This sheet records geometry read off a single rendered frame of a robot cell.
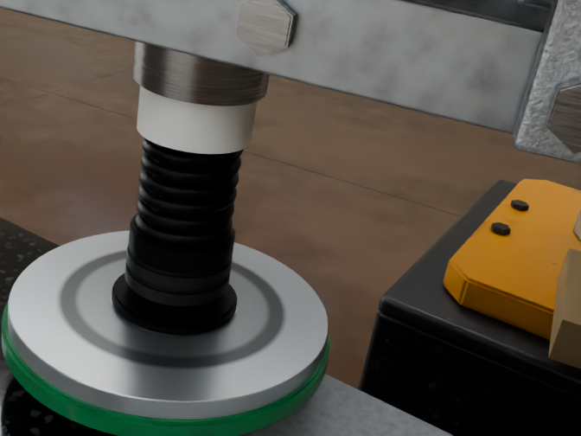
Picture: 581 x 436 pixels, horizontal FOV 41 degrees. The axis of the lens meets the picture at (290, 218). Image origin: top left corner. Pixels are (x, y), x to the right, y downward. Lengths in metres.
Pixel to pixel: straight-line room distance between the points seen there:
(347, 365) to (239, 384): 1.70
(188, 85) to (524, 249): 0.76
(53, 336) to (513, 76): 0.30
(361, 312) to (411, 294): 1.41
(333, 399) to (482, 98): 0.27
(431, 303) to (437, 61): 0.64
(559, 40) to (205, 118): 0.20
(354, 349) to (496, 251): 1.19
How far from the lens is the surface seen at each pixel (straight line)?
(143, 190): 0.48
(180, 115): 0.44
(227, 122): 0.44
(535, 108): 0.36
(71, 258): 0.57
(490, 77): 0.38
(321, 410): 0.55
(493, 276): 1.01
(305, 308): 0.54
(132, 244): 0.49
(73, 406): 0.46
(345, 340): 2.25
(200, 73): 0.43
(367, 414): 0.55
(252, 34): 0.38
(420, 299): 0.99
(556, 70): 0.35
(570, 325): 0.85
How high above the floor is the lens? 1.20
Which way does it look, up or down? 24 degrees down
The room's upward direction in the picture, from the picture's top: 10 degrees clockwise
